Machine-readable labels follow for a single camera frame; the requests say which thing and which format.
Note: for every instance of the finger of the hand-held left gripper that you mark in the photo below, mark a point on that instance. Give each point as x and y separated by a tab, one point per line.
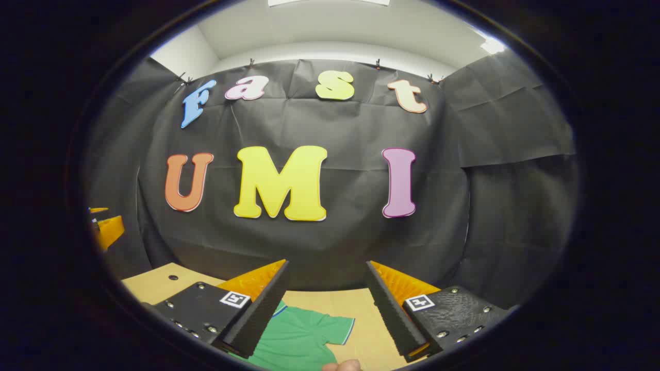
111	231
99	210

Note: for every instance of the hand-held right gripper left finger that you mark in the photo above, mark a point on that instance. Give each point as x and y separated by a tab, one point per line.
263	314

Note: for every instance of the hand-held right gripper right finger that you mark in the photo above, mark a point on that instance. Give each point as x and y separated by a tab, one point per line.
394	319

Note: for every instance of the green T-shirt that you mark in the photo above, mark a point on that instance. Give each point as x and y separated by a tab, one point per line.
304	340

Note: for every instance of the black backdrop cloth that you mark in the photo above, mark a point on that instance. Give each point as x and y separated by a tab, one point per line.
350	247

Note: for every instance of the ceiling light panel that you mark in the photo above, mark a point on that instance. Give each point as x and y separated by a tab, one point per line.
330	2
492	46

